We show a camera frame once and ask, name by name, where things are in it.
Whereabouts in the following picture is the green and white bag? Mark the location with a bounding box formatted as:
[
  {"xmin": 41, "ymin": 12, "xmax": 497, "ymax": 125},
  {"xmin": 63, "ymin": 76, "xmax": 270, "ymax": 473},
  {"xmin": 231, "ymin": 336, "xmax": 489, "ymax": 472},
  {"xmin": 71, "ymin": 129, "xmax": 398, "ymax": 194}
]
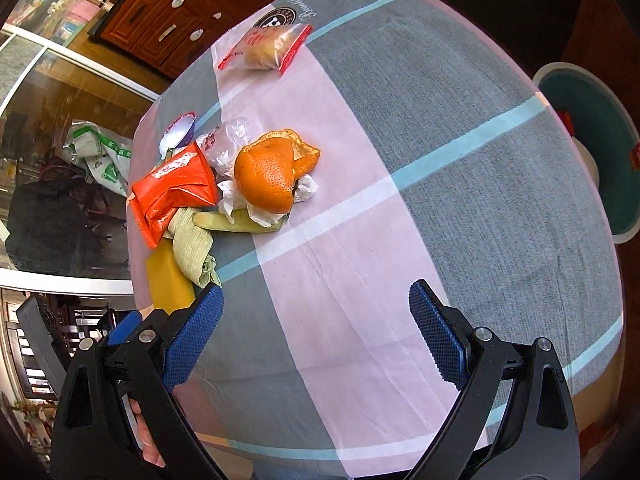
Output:
[{"xmin": 62, "ymin": 119, "xmax": 135, "ymax": 197}]

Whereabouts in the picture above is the clear plastic bag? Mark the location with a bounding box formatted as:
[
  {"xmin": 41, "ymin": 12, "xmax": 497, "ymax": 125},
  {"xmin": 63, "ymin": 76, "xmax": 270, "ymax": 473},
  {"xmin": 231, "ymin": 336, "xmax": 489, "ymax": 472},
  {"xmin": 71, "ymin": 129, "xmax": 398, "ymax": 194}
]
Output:
[{"xmin": 196, "ymin": 117, "xmax": 251, "ymax": 181}]

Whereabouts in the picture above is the wrapped pastry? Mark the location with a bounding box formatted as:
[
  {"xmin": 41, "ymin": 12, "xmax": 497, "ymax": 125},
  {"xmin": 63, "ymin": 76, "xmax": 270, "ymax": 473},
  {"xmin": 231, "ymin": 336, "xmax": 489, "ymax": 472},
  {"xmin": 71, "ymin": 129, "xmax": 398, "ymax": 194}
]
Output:
[{"xmin": 217, "ymin": 22, "xmax": 312, "ymax": 76}]

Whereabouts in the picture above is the wooden kitchen cabinet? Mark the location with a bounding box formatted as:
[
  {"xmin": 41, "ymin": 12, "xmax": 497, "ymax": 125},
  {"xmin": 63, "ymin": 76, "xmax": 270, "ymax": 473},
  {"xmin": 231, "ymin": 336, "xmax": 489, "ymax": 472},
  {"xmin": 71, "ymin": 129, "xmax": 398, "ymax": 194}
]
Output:
[{"xmin": 87, "ymin": 0, "xmax": 281, "ymax": 81}]

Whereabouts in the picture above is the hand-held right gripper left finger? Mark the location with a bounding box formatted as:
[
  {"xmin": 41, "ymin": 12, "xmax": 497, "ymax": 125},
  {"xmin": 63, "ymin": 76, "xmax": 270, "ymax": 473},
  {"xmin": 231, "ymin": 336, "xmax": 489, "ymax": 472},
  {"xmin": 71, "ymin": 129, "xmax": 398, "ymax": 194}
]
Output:
[{"xmin": 50, "ymin": 284, "xmax": 226, "ymax": 480}]

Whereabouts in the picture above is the person's left hand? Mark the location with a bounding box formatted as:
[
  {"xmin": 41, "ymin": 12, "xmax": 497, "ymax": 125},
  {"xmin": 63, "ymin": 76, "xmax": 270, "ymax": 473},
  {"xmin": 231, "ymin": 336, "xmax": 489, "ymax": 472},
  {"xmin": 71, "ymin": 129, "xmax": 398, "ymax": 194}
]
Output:
[{"xmin": 131, "ymin": 397, "xmax": 167, "ymax": 468}]

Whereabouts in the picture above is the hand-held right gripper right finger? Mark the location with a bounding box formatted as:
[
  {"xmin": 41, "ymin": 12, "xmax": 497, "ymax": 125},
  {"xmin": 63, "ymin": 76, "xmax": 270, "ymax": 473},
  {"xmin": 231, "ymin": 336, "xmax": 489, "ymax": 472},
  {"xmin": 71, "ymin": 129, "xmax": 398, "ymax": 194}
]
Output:
[{"xmin": 402, "ymin": 280, "xmax": 581, "ymax": 480}]

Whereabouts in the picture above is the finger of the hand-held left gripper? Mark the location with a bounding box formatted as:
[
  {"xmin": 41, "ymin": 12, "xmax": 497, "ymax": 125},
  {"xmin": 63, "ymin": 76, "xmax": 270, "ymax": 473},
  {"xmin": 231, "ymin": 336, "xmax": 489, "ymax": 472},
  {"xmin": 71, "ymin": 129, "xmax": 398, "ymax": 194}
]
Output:
[{"xmin": 107, "ymin": 310, "xmax": 143, "ymax": 346}]

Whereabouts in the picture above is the red crinkled snack bag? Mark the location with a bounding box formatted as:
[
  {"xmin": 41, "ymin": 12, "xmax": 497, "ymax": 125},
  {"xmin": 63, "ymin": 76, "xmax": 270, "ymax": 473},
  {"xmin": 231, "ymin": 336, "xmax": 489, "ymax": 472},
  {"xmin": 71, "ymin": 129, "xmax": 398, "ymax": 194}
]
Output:
[{"xmin": 131, "ymin": 141, "xmax": 221, "ymax": 250}]

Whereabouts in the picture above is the dark wooden chair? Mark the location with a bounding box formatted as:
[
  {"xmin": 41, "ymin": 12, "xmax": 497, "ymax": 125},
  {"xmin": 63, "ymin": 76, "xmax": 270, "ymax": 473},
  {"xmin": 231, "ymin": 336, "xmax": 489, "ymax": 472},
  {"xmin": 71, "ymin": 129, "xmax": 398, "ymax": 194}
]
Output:
[{"xmin": 15, "ymin": 294, "xmax": 121, "ymax": 391}]

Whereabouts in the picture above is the checked tablecloth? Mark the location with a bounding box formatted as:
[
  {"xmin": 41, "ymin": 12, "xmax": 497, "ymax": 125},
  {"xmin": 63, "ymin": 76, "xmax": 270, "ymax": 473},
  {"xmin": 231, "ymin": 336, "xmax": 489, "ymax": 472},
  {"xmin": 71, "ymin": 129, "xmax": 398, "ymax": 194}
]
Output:
[{"xmin": 125, "ymin": 0, "xmax": 626, "ymax": 463}]

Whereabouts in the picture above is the glass sliding door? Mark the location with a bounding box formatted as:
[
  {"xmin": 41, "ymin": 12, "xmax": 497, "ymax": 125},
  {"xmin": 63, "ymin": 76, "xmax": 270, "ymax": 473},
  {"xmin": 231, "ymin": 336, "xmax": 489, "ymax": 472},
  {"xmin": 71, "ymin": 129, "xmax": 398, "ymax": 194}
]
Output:
[{"xmin": 0, "ymin": 0, "xmax": 173, "ymax": 291}]

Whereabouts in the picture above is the white tissue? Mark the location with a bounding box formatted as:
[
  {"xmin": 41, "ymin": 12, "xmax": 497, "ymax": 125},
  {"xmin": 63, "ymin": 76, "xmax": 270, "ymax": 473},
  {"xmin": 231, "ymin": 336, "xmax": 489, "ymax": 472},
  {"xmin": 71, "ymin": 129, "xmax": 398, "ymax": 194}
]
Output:
[{"xmin": 217, "ymin": 172, "xmax": 319, "ymax": 227}]

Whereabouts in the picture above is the yellow sponge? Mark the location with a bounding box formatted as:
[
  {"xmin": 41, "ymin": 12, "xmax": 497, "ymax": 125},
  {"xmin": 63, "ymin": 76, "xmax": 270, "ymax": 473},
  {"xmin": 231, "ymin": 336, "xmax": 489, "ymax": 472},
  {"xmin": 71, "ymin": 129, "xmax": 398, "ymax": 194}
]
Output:
[{"xmin": 146, "ymin": 237, "xmax": 197, "ymax": 310}]

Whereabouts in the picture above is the orange peel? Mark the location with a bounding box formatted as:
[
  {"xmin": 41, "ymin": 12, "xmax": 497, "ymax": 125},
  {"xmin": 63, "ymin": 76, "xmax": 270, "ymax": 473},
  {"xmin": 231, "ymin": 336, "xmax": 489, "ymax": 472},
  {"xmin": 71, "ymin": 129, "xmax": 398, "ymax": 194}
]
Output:
[{"xmin": 234, "ymin": 129, "xmax": 321, "ymax": 215}]

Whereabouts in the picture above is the small white red-rimmed dish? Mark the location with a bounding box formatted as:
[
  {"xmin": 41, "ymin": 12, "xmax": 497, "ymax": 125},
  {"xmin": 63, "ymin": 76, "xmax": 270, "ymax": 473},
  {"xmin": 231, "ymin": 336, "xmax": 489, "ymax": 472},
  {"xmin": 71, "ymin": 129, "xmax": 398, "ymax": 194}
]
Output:
[{"xmin": 159, "ymin": 112, "xmax": 197, "ymax": 157}]

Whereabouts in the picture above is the teal cushioned stool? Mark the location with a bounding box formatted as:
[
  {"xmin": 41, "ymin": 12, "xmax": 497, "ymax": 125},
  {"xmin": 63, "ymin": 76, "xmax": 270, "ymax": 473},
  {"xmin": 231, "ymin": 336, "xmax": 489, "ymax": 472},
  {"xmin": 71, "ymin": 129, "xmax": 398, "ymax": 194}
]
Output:
[{"xmin": 531, "ymin": 61, "xmax": 640, "ymax": 245}]

